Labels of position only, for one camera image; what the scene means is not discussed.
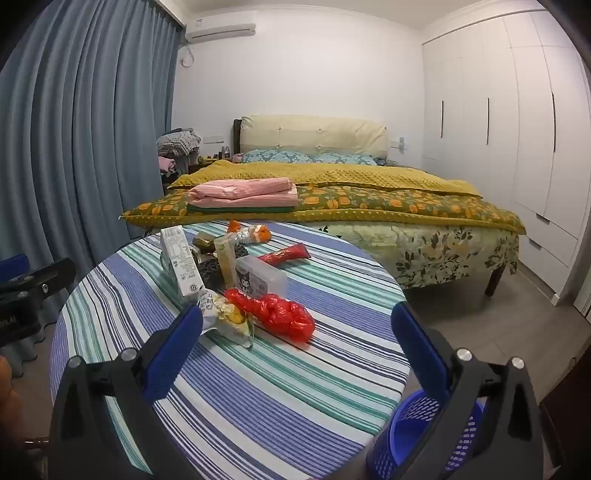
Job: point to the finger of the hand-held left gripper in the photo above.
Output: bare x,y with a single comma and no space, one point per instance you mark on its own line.
14,266
46,279

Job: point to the white wardrobe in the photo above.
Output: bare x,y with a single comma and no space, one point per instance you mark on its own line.
508,138

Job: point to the clear yellow wrapper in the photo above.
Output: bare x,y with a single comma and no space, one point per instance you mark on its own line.
226,321

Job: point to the gold foil wrapper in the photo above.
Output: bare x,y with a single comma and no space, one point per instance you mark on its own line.
205,241

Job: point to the grey pile of clothes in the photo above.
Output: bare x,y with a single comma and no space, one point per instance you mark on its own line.
180,141

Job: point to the pale floral bed sheet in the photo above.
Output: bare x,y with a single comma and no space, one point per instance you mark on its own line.
438,254

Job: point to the black foam net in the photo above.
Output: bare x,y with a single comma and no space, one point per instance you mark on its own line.
210,273

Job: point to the blue mesh waste basket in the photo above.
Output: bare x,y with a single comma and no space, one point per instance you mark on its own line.
406,429

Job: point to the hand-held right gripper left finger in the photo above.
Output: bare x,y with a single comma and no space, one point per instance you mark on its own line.
171,355

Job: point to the red plastic bag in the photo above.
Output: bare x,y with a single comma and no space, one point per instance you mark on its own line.
277,317

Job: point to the orange and white plastic bag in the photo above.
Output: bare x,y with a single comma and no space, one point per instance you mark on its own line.
254,234

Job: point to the blue grey curtain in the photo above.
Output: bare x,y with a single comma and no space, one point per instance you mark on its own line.
92,138

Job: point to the striped tablecloth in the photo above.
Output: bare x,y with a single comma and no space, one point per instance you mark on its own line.
277,392

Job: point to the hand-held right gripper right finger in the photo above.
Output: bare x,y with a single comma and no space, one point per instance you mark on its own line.
421,355

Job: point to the red snack packet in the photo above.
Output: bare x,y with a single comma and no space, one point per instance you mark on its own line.
284,254

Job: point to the green folded cloth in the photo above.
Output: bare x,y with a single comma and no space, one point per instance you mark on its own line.
240,208

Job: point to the pale yellow slim box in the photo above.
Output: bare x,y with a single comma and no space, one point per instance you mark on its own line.
226,263

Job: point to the small pink cloth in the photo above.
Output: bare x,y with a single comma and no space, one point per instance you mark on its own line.
166,165

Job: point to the dark wooden panel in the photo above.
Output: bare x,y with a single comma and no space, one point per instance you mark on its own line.
570,415

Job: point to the wall switch with device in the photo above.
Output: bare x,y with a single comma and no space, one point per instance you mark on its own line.
400,144

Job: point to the pink folded cloth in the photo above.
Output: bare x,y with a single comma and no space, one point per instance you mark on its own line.
240,191

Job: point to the clear box with cartoon print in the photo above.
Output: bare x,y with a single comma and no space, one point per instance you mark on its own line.
259,278

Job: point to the yellow dotted blanket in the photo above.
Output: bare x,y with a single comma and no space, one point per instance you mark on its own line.
369,177

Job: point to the white carton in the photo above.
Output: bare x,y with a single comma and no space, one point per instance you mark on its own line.
182,265

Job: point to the white air conditioner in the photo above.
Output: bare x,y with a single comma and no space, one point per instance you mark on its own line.
221,33

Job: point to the teal patterned pillow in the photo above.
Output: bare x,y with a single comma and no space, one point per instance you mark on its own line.
344,159
277,157

